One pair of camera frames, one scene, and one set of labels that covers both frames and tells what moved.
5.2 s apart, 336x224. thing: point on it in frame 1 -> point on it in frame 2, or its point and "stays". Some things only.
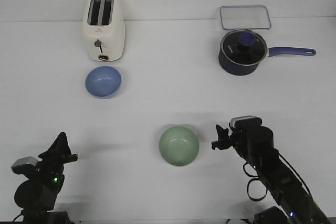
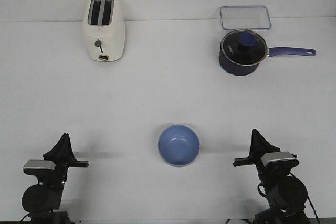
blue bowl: [103, 82] -> [178, 145]
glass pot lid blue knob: [244, 47] stays
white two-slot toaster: [104, 27] stays
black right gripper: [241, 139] -> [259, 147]
